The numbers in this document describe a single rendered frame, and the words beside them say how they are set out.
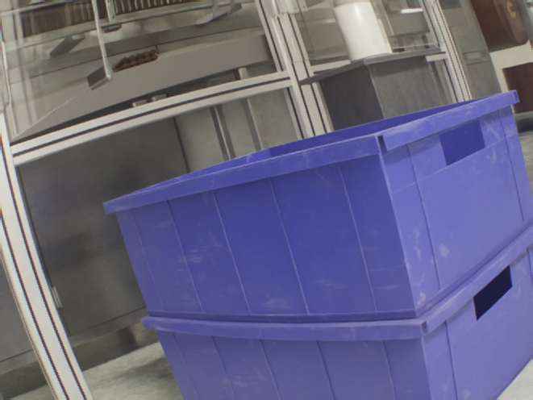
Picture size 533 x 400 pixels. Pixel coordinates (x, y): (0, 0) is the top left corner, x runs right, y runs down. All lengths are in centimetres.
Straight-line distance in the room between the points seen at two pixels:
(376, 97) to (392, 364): 70
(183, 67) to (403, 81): 51
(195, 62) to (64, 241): 54
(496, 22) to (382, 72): 194
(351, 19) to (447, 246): 77
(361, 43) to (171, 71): 44
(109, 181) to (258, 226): 91
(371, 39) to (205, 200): 65
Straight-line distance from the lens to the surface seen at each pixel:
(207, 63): 168
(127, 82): 155
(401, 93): 144
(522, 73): 476
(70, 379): 135
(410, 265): 77
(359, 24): 149
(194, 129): 192
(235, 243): 95
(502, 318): 96
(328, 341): 89
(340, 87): 148
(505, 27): 331
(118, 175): 178
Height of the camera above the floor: 46
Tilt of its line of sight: 5 degrees down
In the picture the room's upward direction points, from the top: 16 degrees counter-clockwise
